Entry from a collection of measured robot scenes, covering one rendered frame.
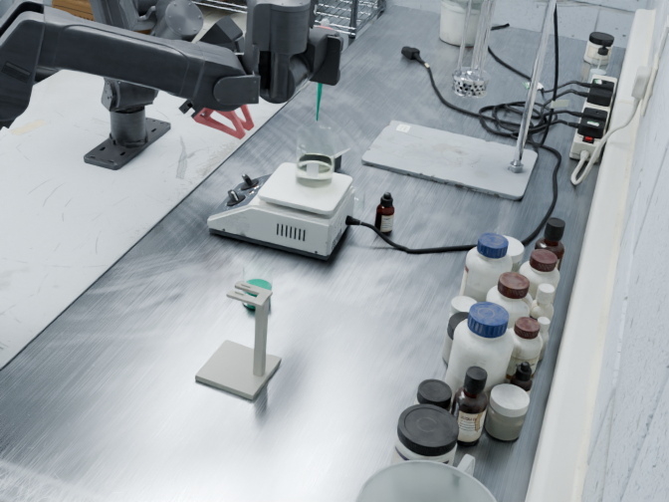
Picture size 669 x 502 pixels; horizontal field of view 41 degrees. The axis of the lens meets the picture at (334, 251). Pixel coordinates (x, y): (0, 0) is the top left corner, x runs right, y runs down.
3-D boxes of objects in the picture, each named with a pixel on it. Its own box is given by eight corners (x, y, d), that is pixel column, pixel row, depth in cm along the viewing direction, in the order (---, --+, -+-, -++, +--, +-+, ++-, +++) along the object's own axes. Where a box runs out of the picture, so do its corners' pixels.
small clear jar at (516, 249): (522, 280, 134) (530, 243, 130) (507, 298, 129) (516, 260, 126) (486, 267, 136) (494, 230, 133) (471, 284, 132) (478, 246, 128)
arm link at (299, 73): (271, 31, 111) (250, 48, 106) (314, 40, 110) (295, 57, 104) (268, 83, 115) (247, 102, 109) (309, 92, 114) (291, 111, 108)
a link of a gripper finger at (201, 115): (268, 113, 141) (227, 68, 139) (251, 129, 135) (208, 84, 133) (242, 136, 145) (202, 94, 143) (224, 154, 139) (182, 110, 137)
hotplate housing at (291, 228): (205, 234, 137) (205, 189, 133) (238, 196, 148) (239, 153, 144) (341, 267, 133) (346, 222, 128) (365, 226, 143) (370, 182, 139)
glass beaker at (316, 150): (341, 188, 136) (346, 138, 131) (308, 197, 133) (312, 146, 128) (317, 169, 141) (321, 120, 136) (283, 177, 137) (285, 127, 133)
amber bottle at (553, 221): (534, 272, 136) (549, 210, 130) (559, 283, 134) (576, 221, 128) (521, 284, 133) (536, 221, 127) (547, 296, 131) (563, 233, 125)
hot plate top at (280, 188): (255, 198, 132) (255, 193, 132) (283, 165, 142) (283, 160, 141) (331, 216, 129) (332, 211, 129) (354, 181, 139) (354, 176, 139)
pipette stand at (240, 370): (194, 379, 109) (194, 295, 102) (225, 344, 115) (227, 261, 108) (252, 400, 107) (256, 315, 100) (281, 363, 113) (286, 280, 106)
